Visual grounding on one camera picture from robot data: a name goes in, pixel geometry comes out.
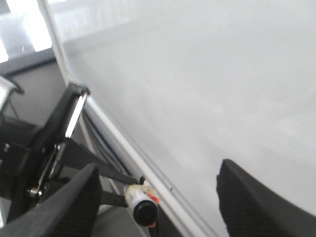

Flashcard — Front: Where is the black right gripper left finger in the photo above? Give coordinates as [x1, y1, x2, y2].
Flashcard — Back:
[0, 164, 101, 237]

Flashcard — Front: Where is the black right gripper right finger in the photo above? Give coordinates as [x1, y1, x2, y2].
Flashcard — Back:
[216, 159, 316, 237]

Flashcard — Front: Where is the white whiteboard marker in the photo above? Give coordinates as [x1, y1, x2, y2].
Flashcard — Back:
[124, 184, 158, 227]

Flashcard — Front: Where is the red round magnet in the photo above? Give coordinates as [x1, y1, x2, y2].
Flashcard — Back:
[148, 194, 159, 204]

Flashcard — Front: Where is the white whiteboard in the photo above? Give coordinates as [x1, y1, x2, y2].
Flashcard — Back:
[38, 0, 316, 237]

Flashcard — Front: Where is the black stand clamp bracket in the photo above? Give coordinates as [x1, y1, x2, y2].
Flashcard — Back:
[0, 83, 136, 222]

